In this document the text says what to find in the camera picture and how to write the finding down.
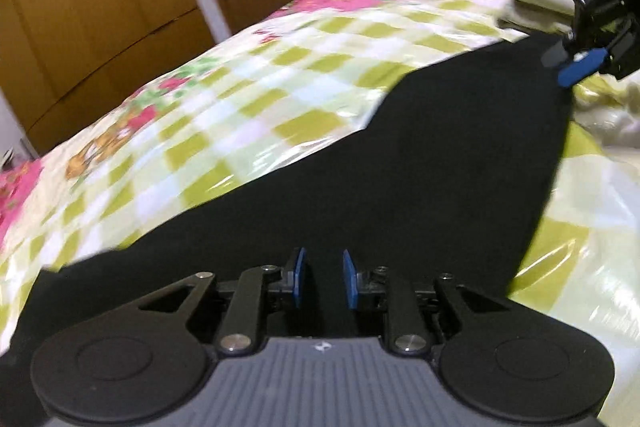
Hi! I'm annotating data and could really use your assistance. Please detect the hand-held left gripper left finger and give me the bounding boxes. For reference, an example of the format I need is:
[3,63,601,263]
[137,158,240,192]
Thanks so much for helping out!
[137,247,308,356]

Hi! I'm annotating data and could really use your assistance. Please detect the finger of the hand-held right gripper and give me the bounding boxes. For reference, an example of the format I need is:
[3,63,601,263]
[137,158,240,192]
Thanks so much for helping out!
[542,33,581,68]
[556,48,611,88]

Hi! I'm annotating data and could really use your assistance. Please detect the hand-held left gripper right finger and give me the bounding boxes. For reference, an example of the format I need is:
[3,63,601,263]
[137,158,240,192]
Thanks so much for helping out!
[341,249,507,356]

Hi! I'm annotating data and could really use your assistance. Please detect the black pants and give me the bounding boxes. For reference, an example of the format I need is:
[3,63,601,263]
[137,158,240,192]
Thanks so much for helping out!
[0,32,577,414]

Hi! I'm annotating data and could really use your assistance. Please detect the checkered floral printed blanket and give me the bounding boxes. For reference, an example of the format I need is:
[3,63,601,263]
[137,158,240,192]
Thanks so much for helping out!
[0,0,640,388]

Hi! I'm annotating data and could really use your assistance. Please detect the brown wooden wardrobe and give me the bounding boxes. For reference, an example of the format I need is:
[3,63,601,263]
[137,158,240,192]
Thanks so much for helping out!
[0,0,217,154]

